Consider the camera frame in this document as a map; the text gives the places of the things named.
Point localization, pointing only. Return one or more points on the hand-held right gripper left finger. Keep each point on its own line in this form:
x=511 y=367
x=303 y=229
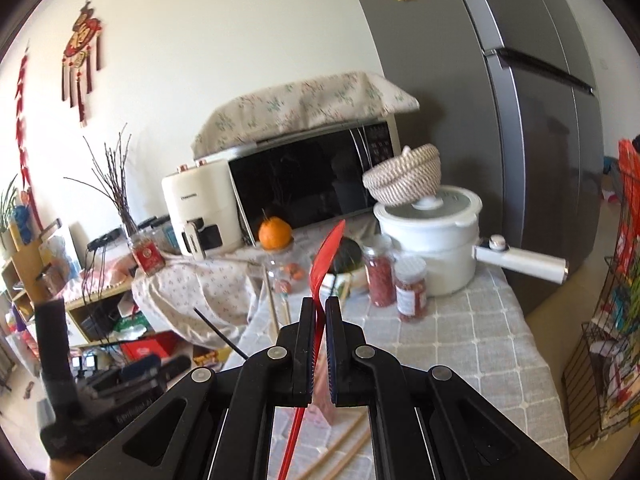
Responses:
x=302 y=350

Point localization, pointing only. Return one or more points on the red tin vase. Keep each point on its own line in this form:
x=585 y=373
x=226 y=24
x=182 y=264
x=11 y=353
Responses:
x=145 y=255

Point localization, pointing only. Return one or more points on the red plastic spoon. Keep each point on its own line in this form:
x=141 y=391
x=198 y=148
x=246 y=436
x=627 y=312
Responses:
x=327 y=255

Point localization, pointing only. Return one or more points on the jar of red berries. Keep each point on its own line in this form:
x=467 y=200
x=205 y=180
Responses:
x=380 y=275

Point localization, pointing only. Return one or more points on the orange fruit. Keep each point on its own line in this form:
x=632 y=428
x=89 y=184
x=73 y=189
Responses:
x=274 y=234

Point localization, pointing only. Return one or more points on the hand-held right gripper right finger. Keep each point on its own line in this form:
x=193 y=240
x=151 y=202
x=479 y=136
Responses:
x=340 y=355

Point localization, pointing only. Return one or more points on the black chopstick with gold band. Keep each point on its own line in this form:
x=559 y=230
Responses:
x=220 y=332

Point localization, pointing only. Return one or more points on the floral microwave cover cloth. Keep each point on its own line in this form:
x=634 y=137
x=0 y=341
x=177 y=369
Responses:
x=300 y=105

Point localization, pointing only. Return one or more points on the white electric pot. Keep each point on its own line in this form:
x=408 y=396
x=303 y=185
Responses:
x=430 y=250

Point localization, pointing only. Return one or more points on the brown wooden chopstick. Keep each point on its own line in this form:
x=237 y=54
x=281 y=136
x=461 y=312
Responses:
x=355 y=452

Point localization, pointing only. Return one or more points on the dried dark branches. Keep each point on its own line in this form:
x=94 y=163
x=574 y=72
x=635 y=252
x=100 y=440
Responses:
x=117 y=185

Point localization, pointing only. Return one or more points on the grey refrigerator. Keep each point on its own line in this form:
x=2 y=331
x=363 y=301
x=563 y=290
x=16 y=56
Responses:
x=500 y=135

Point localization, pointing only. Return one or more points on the light wooden chopstick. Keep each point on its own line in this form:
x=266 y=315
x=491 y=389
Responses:
x=345 y=435
x=287 y=310

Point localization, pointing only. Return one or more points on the clear glass jar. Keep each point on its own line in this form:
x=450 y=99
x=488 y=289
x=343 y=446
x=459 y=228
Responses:
x=285 y=275

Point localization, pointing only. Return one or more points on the cream air fryer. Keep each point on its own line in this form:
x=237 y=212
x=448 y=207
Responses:
x=200 y=200

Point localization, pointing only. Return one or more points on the black microwave oven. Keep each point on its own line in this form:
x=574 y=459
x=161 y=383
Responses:
x=310 y=180

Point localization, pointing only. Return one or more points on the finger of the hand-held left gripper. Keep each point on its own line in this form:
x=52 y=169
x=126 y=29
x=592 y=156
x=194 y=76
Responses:
x=175 y=366

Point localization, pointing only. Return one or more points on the floral table cloth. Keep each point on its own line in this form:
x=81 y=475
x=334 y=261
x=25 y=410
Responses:
x=200 y=290

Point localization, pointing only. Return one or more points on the grey quilted tablecloth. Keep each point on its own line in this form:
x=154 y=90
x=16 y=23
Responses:
x=475 y=350

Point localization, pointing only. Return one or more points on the red knot wall ornament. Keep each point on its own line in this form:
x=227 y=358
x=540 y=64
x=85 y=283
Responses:
x=82 y=40

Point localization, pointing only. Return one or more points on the jar with white label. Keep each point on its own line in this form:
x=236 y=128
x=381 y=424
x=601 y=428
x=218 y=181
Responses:
x=411 y=292

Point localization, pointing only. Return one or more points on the wooden storage shelf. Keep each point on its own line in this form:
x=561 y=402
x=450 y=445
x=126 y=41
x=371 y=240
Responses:
x=30 y=260

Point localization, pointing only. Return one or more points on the red cardboard box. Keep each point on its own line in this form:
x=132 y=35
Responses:
x=150 y=347

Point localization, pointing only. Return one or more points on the woven rattan basket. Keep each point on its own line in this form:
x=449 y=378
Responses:
x=405 y=177

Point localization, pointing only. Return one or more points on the green potted plant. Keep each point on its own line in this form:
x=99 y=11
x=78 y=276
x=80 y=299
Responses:
x=7 y=205

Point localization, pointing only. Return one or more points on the glass jar black lid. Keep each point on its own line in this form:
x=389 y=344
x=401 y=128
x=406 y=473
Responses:
x=160 y=230

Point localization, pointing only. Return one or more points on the dark green squash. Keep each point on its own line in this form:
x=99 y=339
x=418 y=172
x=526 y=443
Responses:
x=345 y=255

